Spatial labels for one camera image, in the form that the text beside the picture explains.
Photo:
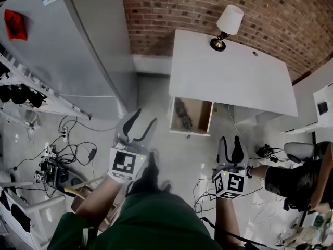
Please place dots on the white plastic bag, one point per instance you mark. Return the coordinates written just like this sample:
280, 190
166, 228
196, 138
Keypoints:
310, 233

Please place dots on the person's dark legs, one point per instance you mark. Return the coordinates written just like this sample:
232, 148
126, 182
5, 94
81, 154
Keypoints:
151, 173

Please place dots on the grey refrigerator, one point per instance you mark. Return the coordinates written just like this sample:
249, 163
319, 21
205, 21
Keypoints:
67, 53

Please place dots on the person's left forearm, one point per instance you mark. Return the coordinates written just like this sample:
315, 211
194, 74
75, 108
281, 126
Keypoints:
100, 199

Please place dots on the small black floor device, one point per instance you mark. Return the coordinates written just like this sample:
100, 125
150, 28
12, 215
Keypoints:
267, 152

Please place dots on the white desk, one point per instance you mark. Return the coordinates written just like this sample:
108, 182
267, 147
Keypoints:
229, 74

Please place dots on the person's right forearm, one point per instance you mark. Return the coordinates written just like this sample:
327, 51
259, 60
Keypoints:
229, 217

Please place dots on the white power strip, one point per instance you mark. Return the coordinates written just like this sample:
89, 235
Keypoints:
64, 134

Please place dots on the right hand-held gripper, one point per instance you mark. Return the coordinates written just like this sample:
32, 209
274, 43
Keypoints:
230, 182

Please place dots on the white metal shelf rack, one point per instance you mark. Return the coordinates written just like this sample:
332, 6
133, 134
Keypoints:
62, 101

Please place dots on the white frame furniture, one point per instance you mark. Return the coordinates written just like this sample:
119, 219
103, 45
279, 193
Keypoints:
39, 207

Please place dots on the black round object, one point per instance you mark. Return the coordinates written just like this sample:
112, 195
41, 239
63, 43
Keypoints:
4, 94
18, 94
36, 99

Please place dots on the dark umbrella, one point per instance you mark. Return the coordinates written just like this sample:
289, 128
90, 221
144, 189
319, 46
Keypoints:
183, 113

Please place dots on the white shade table lamp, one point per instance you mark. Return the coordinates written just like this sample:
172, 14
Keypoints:
229, 19

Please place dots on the person's green shirt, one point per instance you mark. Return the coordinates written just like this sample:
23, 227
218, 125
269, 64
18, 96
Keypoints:
140, 223

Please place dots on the white round stool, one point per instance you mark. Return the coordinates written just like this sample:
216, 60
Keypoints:
299, 148

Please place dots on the wooden chair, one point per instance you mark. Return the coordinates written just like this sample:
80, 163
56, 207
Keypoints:
78, 199

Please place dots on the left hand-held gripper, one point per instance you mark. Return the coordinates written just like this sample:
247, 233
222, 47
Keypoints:
124, 163

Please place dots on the red square sticker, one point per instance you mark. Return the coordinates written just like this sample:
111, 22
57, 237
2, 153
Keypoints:
15, 25

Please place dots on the white wooden drawer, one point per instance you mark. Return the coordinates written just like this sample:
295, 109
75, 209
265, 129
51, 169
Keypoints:
197, 116

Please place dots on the white side cabinet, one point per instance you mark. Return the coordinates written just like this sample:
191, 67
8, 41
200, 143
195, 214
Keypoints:
322, 105

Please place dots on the black power adapter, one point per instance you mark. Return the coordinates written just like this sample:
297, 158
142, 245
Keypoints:
91, 155

